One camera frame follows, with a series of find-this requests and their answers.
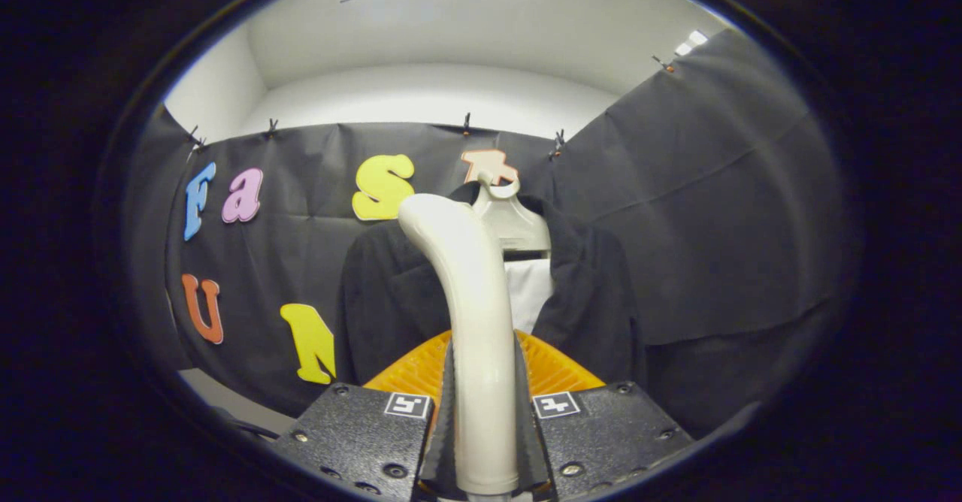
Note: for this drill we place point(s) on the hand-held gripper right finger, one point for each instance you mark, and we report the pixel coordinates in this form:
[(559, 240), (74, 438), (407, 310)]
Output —
[(527, 442)]

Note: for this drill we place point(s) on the small ceiling light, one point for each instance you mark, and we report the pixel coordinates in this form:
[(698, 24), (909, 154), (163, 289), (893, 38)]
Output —
[(691, 42)]

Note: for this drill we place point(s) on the black blazer jacket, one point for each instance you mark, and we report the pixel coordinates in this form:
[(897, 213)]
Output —
[(391, 314)]

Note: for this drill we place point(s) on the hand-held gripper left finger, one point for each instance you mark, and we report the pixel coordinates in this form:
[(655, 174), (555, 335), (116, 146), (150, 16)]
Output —
[(442, 449)]

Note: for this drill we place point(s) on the black backdrop cloth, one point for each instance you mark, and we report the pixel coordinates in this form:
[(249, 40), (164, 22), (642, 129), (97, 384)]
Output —
[(714, 186)]

